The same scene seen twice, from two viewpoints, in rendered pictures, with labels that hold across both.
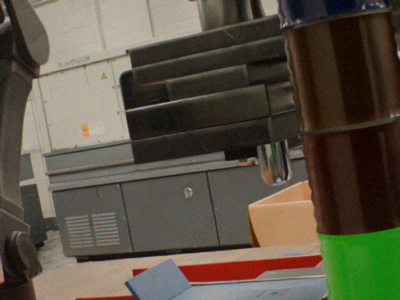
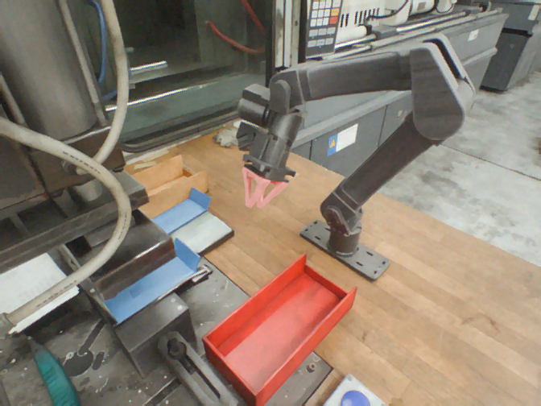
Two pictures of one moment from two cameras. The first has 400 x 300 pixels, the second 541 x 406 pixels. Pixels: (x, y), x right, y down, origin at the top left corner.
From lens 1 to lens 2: 0.97 m
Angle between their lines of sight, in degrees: 101
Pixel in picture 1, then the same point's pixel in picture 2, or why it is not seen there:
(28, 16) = (435, 94)
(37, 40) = (438, 118)
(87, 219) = not seen: outside the picture
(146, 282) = (180, 246)
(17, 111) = (397, 156)
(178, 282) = (190, 263)
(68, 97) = not seen: outside the picture
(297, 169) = not seen: outside the picture
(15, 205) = (348, 198)
